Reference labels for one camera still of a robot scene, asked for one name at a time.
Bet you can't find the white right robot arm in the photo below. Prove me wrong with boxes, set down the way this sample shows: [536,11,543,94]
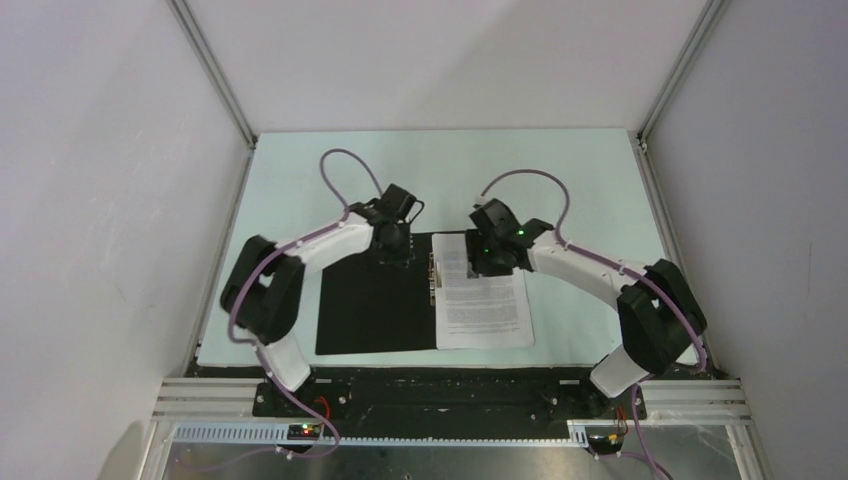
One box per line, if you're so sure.
[465,199,707,418]

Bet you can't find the right controller board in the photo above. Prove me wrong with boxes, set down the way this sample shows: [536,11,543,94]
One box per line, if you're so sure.
[586,434,623,457]

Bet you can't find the left controller board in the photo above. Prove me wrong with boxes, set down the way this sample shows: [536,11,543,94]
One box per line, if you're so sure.
[286,423,323,441]

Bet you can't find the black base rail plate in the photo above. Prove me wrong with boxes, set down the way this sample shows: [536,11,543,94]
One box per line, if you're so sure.
[252,367,634,439]

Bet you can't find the right aluminium frame post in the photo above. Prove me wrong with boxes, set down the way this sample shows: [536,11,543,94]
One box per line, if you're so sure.
[636,0,731,153]

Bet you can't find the left aluminium frame post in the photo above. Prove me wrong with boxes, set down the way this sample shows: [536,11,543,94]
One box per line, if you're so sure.
[167,0,258,150]

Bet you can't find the large printed paper sheet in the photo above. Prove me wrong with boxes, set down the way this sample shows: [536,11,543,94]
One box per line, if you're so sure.
[431,233,535,350]

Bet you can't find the red and black folder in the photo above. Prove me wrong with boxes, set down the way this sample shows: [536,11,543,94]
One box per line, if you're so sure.
[315,232,436,356]

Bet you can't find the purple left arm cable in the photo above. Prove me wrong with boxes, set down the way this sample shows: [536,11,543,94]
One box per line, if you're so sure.
[227,148,386,462]

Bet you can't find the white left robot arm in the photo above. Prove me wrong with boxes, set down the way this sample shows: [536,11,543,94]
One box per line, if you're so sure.
[220,184,425,417]

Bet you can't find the metal folder clip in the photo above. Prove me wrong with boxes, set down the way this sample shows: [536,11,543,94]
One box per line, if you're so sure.
[428,252,440,307]

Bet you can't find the grey slotted cable duct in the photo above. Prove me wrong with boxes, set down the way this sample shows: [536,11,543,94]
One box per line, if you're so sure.
[173,422,588,448]

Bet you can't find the controller board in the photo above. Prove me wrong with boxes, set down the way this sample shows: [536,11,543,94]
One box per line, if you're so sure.
[586,434,623,457]
[286,423,323,441]

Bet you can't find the aluminium frame post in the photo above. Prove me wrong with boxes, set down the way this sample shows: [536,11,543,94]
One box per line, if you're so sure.
[167,0,258,150]
[636,0,731,153]

